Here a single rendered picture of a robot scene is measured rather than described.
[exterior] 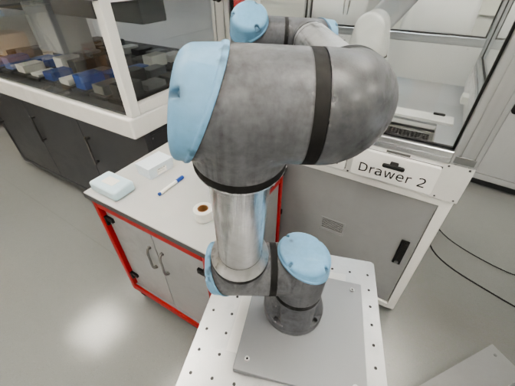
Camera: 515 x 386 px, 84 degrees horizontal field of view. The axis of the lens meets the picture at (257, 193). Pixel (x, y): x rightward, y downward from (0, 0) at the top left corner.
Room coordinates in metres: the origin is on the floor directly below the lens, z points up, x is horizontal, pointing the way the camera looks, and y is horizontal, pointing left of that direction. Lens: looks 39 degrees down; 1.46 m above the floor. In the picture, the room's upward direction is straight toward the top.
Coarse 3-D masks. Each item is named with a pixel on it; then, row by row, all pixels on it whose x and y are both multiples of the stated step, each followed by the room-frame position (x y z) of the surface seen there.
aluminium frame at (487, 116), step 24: (216, 24) 1.27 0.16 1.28; (504, 48) 0.81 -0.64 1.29; (504, 72) 0.79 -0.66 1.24; (480, 96) 0.81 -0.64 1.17; (504, 96) 0.77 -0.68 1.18; (480, 120) 0.79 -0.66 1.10; (504, 120) 0.76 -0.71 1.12; (384, 144) 0.90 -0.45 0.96; (408, 144) 0.86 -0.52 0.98; (432, 144) 0.84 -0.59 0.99; (456, 144) 0.81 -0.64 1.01; (480, 144) 0.77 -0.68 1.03
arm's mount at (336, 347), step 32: (352, 288) 0.44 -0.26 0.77; (256, 320) 0.35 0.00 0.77; (320, 320) 0.35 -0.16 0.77; (352, 320) 0.36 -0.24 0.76; (256, 352) 0.28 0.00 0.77; (288, 352) 0.28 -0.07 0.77; (320, 352) 0.28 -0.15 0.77; (352, 352) 0.28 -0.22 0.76; (288, 384) 0.21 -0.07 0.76; (320, 384) 0.21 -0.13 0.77; (352, 384) 0.22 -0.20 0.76
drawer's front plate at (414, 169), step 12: (360, 156) 0.92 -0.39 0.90; (372, 156) 0.90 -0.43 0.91; (384, 156) 0.88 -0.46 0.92; (396, 156) 0.87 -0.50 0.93; (360, 168) 0.92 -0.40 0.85; (372, 168) 0.89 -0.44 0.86; (384, 168) 0.88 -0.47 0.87; (408, 168) 0.84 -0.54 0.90; (420, 168) 0.82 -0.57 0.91; (432, 168) 0.80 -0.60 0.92; (384, 180) 0.87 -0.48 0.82; (396, 180) 0.85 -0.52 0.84; (408, 180) 0.83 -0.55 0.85; (420, 180) 0.81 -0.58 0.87; (432, 180) 0.79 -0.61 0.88
